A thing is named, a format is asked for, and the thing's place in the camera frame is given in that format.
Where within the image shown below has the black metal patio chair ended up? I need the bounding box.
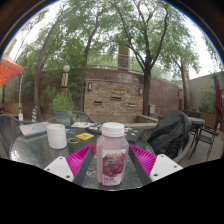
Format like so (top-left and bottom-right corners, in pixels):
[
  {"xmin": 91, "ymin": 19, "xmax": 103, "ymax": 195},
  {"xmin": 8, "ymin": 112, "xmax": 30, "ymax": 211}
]
[{"xmin": 189, "ymin": 116, "xmax": 223, "ymax": 162}]

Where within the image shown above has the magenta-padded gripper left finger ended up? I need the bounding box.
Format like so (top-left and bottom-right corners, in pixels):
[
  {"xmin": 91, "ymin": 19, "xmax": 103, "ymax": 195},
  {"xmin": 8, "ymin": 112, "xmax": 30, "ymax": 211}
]
[{"xmin": 43, "ymin": 145, "xmax": 96, "ymax": 187}]

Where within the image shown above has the closed maroon patio umbrella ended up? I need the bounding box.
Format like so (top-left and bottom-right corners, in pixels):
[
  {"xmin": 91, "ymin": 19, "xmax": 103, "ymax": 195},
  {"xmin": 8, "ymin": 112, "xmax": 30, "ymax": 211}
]
[{"xmin": 213, "ymin": 73, "xmax": 224, "ymax": 121}]

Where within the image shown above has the blue yellow striped cone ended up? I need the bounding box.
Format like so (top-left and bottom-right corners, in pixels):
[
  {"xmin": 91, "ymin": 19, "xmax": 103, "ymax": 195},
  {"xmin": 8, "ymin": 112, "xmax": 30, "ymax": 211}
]
[{"xmin": 31, "ymin": 105, "xmax": 39, "ymax": 123}]

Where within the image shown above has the yellow sticker card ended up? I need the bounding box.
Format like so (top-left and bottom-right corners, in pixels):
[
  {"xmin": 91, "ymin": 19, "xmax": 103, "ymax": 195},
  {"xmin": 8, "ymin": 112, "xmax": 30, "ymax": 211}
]
[{"xmin": 75, "ymin": 132, "xmax": 95, "ymax": 141}]

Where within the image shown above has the round grey patio table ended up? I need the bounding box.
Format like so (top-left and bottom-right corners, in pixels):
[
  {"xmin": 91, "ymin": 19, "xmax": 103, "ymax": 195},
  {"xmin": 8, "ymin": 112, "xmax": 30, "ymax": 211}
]
[{"xmin": 188, "ymin": 116, "xmax": 206, "ymax": 134}]

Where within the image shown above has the flat round red coaster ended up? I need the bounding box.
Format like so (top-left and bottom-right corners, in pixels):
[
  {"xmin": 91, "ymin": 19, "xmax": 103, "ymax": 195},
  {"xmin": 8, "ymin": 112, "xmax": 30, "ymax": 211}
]
[{"xmin": 87, "ymin": 142, "xmax": 98, "ymax": 154}]

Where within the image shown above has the white printed paper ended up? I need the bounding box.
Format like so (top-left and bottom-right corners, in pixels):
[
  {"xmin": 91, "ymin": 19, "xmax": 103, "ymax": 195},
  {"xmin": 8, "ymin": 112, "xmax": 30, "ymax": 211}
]
[{"xmin": 70, "ymin": 121, "xmax": 98, "ymax": 130}]

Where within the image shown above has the brown tape roll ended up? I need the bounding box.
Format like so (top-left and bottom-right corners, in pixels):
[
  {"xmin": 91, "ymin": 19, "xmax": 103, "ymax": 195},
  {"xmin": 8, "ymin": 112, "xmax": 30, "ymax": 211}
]
[{"xmin": 67, "ymin": 136, "xmax": 81, "ymax": 145}]

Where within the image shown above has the pink juice bottle white cap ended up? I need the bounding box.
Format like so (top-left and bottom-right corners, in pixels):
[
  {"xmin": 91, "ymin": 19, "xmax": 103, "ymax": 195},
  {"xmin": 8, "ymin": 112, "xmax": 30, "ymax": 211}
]
[{"xmin": 96, "ymin": 121, "xmax": 130, "ymax": 187}]

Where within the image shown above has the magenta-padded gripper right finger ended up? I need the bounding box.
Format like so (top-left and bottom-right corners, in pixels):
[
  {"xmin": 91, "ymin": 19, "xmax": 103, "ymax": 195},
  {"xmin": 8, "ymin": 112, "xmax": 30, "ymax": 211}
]
[{"xmin": 128, "ymin": 144, "xmax": 184, "ymax": 186}]

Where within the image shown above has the black jacket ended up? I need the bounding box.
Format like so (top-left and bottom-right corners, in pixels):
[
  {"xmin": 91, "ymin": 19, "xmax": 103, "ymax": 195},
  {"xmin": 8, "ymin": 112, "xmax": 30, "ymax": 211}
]
[{"xmin": 146, "ymin": 109, "xmax": 193, "ymax": 160}]

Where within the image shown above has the green leafy tree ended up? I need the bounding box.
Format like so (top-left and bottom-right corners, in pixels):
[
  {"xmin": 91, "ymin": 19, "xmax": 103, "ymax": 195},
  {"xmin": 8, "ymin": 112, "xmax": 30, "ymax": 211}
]
[
  {"xmin": 159, "ymin": 19, "xmax": 204, "ymax": 113},
  {"xmin": 9, "ymin": 0, "xmax": 101, "ymax": 123},
  {"xmin": 99, "ymin": 0, "xmax": 181, "ymax": 117}
]

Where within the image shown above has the white cup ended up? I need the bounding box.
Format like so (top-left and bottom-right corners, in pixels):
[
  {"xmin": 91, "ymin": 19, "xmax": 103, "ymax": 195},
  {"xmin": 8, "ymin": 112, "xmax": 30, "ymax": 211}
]
[{"xmin": 46, "ymin": 123, "xmax": 68, "ymax": 150}]

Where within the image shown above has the globe lamp post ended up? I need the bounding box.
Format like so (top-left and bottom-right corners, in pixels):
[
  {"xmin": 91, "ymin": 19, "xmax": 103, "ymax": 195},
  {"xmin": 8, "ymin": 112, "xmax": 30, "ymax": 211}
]
[{"xmin": 60, "ymin": 64, "xmax": 71, "ymax": 98}]

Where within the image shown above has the orange patio umbrella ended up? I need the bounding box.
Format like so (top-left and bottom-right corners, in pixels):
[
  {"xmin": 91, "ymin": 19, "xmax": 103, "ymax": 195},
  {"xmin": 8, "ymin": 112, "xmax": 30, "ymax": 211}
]
[{"xmin": 0, "ymin": 58, "xmax": 26, "ymax": 121}]

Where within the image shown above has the grey laptop with stickers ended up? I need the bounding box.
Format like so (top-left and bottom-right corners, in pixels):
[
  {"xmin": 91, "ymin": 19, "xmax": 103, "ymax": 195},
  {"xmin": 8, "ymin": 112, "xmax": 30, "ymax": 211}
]
[{"xmin": 18, "ymin": 121, "xmax": 51, "ymax": 137}]

